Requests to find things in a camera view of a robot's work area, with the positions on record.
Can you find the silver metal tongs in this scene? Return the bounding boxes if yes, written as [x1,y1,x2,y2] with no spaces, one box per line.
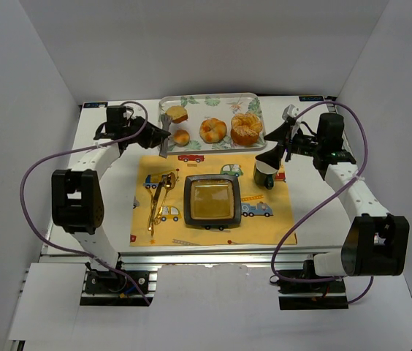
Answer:
[159,113,172,158]

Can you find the sliced brown bread loaf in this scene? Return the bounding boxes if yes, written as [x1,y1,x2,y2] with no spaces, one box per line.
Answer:
[165,105,188,124]

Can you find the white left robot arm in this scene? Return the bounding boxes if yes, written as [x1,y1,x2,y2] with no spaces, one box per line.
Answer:
[51,105,170,270]

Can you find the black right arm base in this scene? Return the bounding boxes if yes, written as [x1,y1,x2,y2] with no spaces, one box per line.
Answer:
[270,275,348,311]

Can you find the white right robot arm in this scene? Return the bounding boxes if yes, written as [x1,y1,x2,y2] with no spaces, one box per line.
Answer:
[256,107,410,283]

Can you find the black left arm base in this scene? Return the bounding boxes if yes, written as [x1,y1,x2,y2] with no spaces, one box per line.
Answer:
[80,263,157,307]

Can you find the small round bread roll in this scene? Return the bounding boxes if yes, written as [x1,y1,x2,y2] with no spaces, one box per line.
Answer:
[173,129,190,146]

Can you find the twisted orange bread bun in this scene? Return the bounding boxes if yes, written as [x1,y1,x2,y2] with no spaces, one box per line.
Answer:
[199,118,227,143]

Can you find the dark green mug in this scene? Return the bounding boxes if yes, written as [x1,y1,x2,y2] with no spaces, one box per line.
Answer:
[253,160,278,190]

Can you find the gold fork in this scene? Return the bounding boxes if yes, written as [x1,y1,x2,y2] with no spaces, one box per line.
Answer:
[147,175,169,232]

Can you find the gold knife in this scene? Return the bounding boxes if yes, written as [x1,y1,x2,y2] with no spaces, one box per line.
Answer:
[148,174,170,230]

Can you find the gold spoon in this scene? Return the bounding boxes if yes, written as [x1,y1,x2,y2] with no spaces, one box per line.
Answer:
[151,172,177,224]

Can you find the yellow car pattern placemat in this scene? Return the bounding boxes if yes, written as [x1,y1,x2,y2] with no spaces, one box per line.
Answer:
[130,153,294,247]

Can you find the floral white serving tray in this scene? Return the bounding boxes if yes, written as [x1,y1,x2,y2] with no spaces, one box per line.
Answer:
[158,93,267,154]

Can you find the square black amber plate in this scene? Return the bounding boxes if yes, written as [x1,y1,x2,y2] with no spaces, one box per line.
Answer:
[183,174,242,230]

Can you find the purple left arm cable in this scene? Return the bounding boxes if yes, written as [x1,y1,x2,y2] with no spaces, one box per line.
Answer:
[20,100,153,305]

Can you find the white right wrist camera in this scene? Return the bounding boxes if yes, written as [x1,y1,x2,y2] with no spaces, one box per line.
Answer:
[282,104,300,121]

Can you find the sesame ring bread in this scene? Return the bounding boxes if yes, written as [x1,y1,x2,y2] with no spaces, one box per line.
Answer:
[230,112,263,146]

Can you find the aluminium table frame rail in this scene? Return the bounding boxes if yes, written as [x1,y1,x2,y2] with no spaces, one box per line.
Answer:
[41,244,342,273]

